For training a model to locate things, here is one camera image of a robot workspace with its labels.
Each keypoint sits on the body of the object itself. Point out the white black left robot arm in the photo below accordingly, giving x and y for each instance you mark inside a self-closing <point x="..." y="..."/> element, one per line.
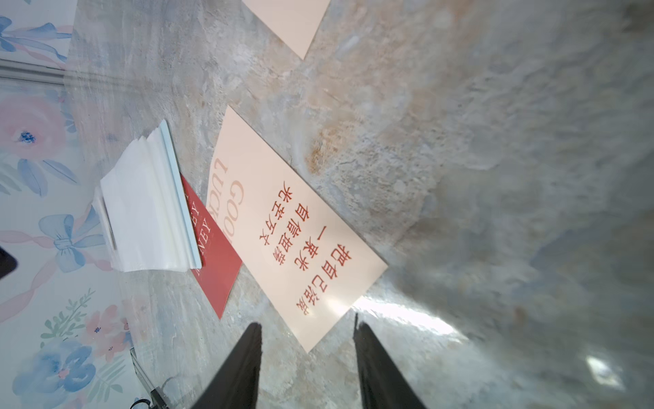
<point x="8" y="263"/>

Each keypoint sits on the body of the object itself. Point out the pink good luck card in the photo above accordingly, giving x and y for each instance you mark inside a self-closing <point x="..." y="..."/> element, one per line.
<point x="310" y="264"/>

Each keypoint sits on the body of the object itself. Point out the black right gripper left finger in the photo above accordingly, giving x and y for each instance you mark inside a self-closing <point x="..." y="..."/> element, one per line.
<point x="236" y="384"/>

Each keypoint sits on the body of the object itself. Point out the red and cream card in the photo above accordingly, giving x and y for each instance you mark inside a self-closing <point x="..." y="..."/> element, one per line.
<point x="295" y="22"/>

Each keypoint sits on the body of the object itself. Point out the red money card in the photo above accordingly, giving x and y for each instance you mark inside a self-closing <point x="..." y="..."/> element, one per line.
<point x="220" y="262"/>

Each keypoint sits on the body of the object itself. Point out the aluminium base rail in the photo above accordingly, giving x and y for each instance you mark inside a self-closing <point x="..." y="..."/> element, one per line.
<point x="155" y="398"/>

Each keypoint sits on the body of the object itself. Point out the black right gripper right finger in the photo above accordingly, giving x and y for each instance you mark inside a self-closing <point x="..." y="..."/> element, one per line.
<point x="381" y="383"/>

